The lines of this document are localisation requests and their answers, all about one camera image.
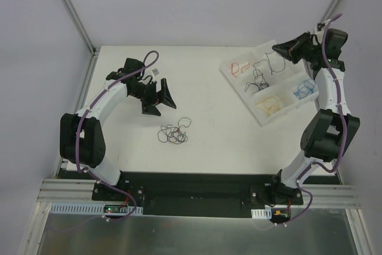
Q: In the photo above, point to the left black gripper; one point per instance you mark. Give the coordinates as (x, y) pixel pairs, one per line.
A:
(153, 97)

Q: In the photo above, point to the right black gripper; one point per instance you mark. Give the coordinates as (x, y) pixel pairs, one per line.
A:
(302, 49)

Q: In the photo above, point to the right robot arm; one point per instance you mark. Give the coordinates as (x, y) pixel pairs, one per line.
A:
(332, 129)

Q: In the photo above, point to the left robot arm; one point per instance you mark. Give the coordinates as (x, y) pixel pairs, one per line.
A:
(81, 136)

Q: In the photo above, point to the white foam compartment tray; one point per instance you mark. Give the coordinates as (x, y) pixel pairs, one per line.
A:
(268, 84)

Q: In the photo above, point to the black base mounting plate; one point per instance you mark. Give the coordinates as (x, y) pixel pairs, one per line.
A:
(199, 195)

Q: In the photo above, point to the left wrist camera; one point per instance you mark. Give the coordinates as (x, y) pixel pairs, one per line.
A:
(155, 72)

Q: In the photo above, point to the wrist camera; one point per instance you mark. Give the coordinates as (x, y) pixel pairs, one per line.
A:
(155, 72)
(321, 26)

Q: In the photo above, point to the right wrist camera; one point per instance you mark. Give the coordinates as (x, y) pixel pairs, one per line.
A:
(321, 26)

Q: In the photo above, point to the left aluminium frame post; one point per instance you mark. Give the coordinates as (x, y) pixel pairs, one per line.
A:
(78, 24)

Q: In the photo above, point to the right white cable duct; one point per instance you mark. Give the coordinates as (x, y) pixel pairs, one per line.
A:
(265, 213)

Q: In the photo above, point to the white cable duct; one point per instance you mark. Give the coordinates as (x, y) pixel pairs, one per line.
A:
(265, 213)
(94, 209)

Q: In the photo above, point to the left white cable duct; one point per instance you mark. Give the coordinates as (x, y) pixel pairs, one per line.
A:
(94, 209)

